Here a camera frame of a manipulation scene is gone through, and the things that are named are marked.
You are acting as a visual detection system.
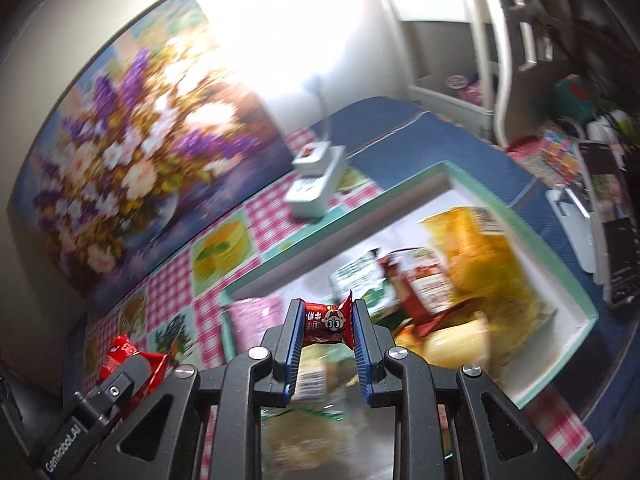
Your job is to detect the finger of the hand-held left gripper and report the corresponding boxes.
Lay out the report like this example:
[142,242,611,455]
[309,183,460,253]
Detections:
[75,357,153,423]

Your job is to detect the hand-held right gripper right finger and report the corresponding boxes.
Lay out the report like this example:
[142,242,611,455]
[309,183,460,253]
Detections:
[351,299,578,480]

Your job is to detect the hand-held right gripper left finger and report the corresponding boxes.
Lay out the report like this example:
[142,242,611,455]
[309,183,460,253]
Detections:
[92,299,307,480]

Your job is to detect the red snack packet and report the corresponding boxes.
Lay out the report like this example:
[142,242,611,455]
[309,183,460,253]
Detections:
[97,335,168,396]

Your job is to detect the small red candy packet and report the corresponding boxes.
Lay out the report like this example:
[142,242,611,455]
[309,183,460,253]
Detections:
[300,292,357,347]

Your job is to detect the pink snack packet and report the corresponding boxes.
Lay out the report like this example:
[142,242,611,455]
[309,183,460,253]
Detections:
[227,295,286,356]

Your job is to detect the dark green snack packet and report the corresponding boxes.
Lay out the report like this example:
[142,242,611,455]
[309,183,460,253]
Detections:
[327,252,396,306]

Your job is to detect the clear brown cake packet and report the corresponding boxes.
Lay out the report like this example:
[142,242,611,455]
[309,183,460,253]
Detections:
[262,345,401,480]

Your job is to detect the red white label packet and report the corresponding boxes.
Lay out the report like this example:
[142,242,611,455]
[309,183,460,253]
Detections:
[380,250,453,321]

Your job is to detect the white box teal rim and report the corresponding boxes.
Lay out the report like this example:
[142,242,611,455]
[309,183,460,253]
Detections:
[220,160,600,408]

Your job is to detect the clear round bun packet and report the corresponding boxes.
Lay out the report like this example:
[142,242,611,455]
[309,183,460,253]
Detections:
[395,310,496,381]

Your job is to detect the yellow bread packet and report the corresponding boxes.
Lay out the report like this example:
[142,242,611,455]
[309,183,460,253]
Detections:
[420,206,526,301]

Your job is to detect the beige snack packet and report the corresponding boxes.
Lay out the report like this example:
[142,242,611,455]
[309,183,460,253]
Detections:
[450,280,558,361]

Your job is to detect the pink checkered printed tablecloth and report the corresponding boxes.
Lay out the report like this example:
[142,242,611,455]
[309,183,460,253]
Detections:
[75,127,596,480]

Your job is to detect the white charger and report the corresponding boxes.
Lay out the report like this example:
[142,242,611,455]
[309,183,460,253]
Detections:
[285,144,348,221]

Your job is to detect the blue cloth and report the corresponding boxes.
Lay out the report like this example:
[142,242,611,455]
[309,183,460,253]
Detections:
[280,95,640,461]

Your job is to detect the flower painting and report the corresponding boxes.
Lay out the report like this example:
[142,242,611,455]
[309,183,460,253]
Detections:
[7,0,291,308]

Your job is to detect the white phone stand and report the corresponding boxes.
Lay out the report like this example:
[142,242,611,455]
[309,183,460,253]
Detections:
[545,182,608,276]

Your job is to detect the colourful patterned box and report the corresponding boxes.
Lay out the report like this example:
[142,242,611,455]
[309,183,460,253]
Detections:
[540,127,583,181]

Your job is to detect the black phone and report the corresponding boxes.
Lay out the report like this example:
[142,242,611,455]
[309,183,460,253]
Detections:
[577,140,640,311]

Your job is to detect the white furniture frame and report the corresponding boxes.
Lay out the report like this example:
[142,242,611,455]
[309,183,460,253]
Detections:
[390,0,556,146]

